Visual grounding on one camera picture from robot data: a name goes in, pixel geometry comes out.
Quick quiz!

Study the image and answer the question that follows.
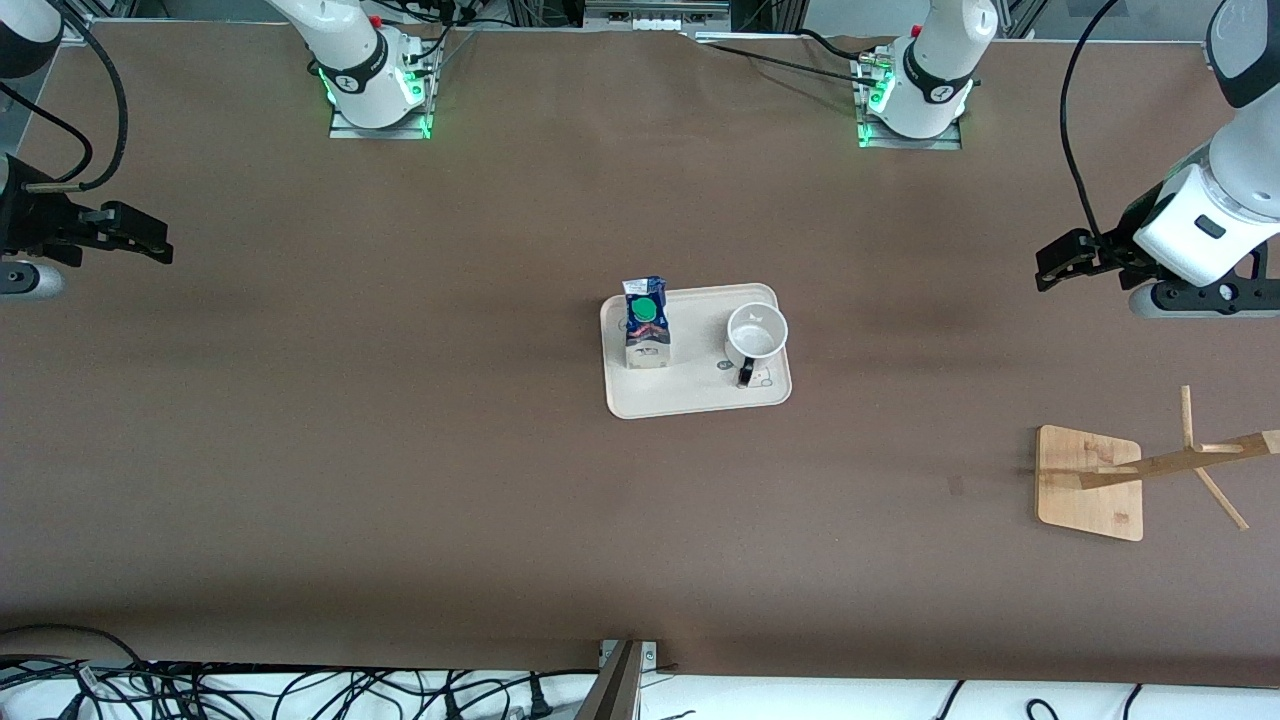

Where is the white mug black handle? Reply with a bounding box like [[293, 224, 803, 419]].
[[723, 302, 790, 389]]

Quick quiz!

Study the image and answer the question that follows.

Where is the blue white milk carton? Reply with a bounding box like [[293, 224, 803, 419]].
[[621, 277, 674, 372]]

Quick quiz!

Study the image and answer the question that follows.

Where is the wooden mug rack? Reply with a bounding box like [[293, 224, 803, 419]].
[[1035, 385, 1280, 543]]

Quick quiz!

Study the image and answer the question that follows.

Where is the beige plastic tray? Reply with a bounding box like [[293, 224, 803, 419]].
[[600, 283, 794, 421]]

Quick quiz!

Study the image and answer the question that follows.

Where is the grey power strip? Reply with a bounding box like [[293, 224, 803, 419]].
[[585, 0, 732, 34]]

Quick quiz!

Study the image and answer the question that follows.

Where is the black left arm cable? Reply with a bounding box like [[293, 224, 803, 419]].
[[1059, 0, 1127, 247]]

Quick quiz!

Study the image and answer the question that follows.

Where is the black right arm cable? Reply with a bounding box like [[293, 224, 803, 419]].
[[0, 10, 130, 193]]

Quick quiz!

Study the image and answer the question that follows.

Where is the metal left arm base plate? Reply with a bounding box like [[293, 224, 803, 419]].
[[853, 58, 964, 152]]

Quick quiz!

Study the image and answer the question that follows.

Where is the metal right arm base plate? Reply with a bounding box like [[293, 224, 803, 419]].
[[328, 60, 434, 141]]

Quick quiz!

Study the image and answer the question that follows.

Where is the black cable to arm base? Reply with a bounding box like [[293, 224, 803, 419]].
[[698, 28, 886, 85]]

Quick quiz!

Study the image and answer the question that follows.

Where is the aluminium camera mount post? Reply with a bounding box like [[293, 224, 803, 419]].
[[575, 638, 659, 720]]

